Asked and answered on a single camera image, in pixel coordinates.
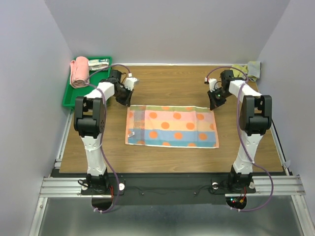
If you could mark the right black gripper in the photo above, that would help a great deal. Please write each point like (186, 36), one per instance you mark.
(214, 103)

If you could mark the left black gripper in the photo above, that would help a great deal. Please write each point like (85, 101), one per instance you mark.
(126, 101)

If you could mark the orange polka dot towel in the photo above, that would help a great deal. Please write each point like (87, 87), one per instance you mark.
(171, 127)

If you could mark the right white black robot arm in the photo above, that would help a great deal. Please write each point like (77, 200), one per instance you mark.
(254, 118)

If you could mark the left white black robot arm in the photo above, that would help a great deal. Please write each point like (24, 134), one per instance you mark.
(89, 122)

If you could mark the yellow green towel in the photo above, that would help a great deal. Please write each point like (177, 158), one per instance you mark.
(236, 68)

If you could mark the green plastic tray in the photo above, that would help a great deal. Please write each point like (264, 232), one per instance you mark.
(71, 93)

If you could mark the rolled white blue towel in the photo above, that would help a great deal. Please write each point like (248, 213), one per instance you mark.
(98, 64)

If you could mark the grey towel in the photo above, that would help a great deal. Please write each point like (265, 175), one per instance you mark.
(254, 70)

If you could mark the rolled pink towel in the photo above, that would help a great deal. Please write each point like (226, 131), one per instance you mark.
(79, 72)

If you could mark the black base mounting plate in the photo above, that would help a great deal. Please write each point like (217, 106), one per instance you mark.
(168, 189)

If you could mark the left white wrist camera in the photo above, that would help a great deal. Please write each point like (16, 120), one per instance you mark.
(130, 83)

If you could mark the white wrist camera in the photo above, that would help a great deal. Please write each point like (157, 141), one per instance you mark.
(130, 83)
(212, 83)

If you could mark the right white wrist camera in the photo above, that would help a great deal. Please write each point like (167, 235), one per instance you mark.
(212, 83)

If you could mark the aluminium frame rail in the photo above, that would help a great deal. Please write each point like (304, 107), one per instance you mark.
(69, 187)

